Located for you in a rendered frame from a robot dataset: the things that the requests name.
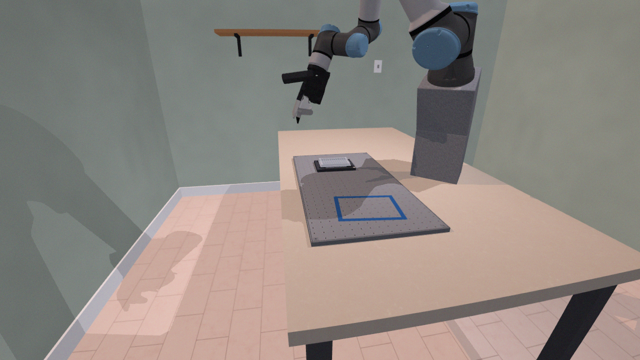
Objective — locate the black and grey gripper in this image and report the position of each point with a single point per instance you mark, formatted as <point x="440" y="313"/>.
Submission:
<point x="312" y="90"/>

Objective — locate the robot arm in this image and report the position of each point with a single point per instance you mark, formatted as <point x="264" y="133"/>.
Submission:
<point x="442" y="33"/>

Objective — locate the blue tape outline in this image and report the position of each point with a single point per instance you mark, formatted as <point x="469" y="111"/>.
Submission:
<point x="340" y="218"/>

